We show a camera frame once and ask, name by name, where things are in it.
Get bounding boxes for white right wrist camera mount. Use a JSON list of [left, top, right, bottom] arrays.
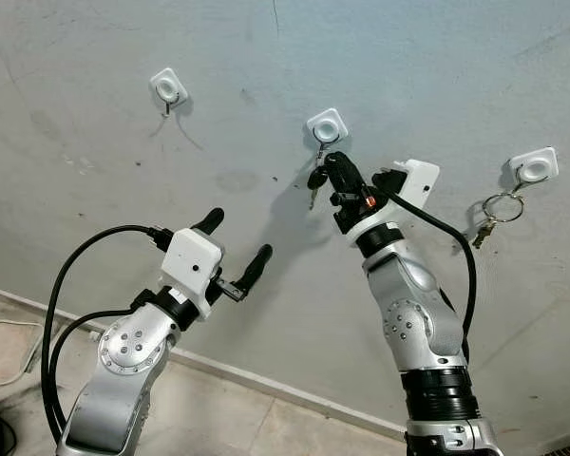
[[347, 159, 441, 240]]

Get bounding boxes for short black left arm cable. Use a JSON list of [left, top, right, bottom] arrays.
[[43, 309, 139, 438]]

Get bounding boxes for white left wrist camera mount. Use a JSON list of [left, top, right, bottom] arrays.
[[160, 228, 224, 319]]

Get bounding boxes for black-headed key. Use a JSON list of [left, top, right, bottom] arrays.
[[307, 163, 329, 212]]

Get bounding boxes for keys on metal ring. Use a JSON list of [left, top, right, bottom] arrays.
[[467, 190, 526, 251]]

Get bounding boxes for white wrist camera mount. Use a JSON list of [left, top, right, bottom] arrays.
[[160, 228, 224, 319], [347, 159, 441, 240]]

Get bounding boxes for white wall hook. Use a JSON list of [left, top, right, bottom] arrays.
[[508, 147, 560, 191], [150, 66, 189, 117], [306, 107, 351, 158]]

